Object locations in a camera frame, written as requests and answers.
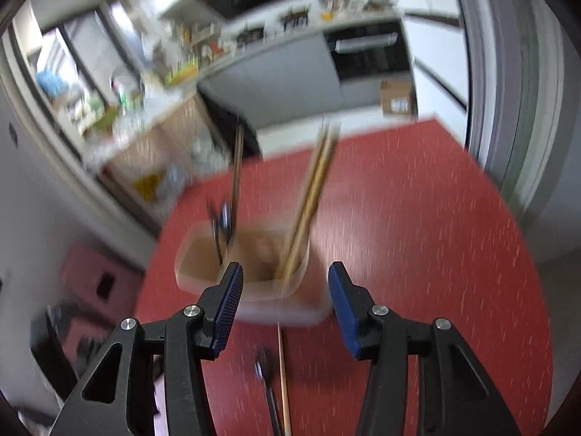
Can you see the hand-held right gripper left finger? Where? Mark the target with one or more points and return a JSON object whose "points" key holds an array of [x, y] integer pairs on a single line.
{"points": [[229, 309]]}

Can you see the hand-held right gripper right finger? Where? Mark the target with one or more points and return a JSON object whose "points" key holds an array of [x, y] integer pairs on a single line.
{"points": [[347, 309]]}

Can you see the beige plastic utensil holder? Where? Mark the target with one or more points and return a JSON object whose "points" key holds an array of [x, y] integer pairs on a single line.
{"points": [[268, 304]]}

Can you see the metal spoon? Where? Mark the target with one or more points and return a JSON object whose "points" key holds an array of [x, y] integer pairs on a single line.
{"points": [[222, 222]]}

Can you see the pink plastic stool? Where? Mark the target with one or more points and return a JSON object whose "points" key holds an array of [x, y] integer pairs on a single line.
{"points": [[90, 272]]}

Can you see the dark brown chopstick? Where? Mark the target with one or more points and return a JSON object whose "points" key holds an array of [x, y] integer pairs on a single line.
{"points": [[237, 177]]}

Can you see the cardboard box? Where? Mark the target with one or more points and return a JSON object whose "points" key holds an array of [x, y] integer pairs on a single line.
{"points": [[397, 97]]}

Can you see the black built-in oven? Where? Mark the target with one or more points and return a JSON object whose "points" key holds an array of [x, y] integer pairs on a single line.
{"points": [[367, 59]]}

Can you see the window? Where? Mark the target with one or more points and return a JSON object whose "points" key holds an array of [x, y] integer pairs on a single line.
{"points": [[68, 54]]}

